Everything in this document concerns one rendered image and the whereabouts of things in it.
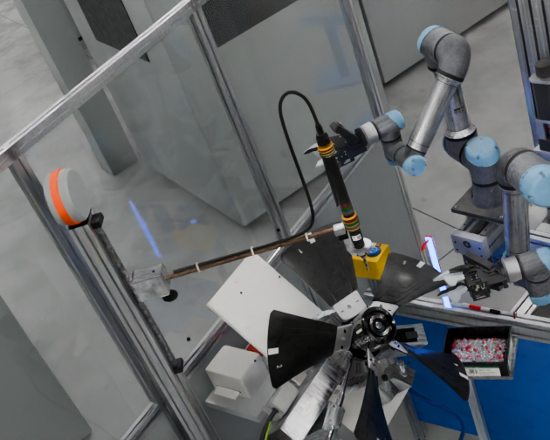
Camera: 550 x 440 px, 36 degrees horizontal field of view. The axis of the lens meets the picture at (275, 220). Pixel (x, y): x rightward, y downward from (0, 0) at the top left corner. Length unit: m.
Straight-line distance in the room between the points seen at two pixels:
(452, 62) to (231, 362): 1.27
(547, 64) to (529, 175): 0.52
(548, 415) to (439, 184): 2.21
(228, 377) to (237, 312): 0.38
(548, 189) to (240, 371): 1.21
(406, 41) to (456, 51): 3.55
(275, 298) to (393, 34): 3.85
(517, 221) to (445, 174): 2.61
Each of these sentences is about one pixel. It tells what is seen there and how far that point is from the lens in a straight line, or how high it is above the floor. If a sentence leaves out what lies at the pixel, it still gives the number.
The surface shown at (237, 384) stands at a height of 0.94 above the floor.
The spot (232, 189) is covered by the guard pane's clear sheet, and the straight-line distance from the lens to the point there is 3.08.
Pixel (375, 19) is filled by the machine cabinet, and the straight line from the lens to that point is 6.18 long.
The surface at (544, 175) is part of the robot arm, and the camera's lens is 2.42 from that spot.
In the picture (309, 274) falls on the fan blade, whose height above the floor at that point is 1.34.
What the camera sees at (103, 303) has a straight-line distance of 2.69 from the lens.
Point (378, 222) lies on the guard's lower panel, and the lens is 3.94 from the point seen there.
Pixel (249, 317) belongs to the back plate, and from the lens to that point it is 2.65.
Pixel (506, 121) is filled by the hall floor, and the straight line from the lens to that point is 5.61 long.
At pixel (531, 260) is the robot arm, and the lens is 2.62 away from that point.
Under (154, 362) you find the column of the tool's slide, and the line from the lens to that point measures 2.69.
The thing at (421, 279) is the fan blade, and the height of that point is 1.16.
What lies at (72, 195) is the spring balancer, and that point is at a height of 1.90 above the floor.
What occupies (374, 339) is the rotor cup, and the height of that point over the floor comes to 1.22.
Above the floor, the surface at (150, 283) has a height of 1.55.
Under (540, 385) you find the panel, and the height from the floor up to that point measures 0.53.
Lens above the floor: 2.91
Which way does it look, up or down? 33 degrees down
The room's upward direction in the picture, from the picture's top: 22 degrees counter-clockwise
